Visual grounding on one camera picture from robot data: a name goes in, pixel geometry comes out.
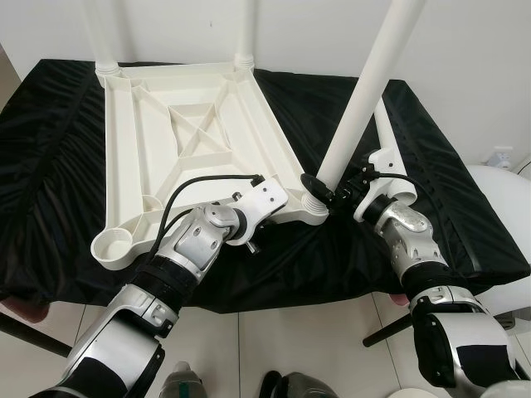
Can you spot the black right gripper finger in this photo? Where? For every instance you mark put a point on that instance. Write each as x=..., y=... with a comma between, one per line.
x=315, y=189

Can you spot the white plastic table leg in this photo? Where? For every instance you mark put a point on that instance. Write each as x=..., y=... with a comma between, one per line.
x=365, y=83
x=246, y=29
x=99, y=33
x=386, y=133

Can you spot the white plastic children table top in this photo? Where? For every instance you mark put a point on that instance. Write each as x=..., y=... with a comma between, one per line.
x=133, y=166

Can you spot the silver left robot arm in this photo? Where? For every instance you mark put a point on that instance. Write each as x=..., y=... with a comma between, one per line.
x=191, y=249

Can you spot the black cloth table cover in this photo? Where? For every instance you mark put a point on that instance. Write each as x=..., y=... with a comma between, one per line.
x=465, y=224

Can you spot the black metal table leg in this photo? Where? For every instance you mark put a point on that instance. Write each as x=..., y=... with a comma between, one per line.
x=386, y=333
x=33, y=336

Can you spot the white round appliance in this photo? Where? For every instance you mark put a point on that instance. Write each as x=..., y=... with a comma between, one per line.
x=506, y=249

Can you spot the grey robot right foot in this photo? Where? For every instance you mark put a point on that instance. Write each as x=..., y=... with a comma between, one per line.
x=300, y=386

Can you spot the grey robot foot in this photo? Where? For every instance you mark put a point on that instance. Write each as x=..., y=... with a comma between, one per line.
x=182, y=383
x=300, y=386

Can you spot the grey robot left foot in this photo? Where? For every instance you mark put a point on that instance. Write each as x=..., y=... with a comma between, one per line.
x=182, y=383

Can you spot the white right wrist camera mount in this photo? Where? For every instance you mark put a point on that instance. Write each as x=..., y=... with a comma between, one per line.
x=383, y=157

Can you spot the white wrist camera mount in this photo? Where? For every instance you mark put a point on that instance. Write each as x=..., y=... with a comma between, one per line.
x=383, y=157
x=264, y=199

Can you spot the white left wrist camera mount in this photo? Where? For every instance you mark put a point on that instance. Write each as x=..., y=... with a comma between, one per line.
x=264, y=199

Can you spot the white wall socket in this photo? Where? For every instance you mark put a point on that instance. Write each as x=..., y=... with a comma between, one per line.
x=502, y=157

